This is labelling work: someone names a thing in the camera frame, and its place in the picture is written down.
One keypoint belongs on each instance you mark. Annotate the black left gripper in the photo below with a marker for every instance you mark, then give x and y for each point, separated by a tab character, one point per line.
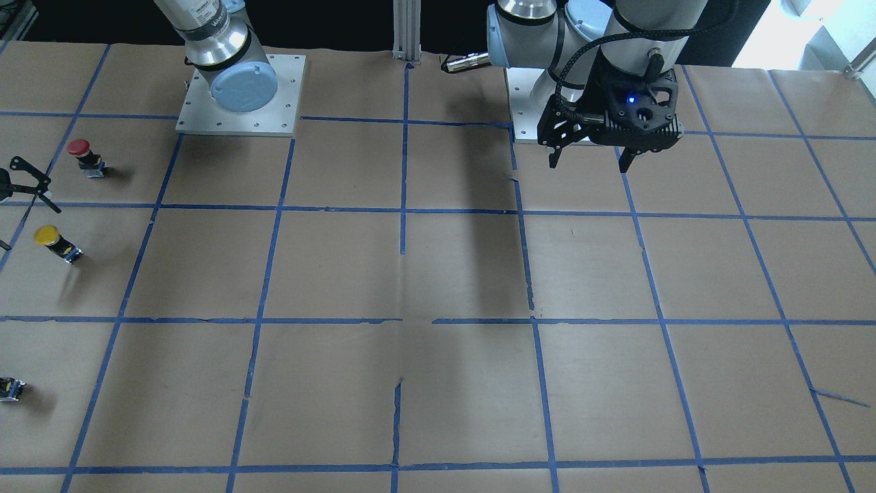
611	87

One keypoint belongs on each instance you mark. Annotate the yellow push button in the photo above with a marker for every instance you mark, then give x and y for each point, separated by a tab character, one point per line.
50	237

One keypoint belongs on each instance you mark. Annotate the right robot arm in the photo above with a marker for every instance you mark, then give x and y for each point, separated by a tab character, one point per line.
104	122

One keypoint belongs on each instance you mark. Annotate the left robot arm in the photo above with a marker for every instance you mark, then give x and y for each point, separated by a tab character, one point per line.
575	41

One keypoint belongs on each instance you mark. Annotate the red push button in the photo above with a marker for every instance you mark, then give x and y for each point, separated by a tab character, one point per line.
91	163

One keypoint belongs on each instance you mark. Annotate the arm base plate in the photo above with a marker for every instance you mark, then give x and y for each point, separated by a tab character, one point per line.
253	98
528	90

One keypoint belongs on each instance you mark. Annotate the aluminium frame post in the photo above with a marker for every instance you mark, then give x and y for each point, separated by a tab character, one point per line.
406	15

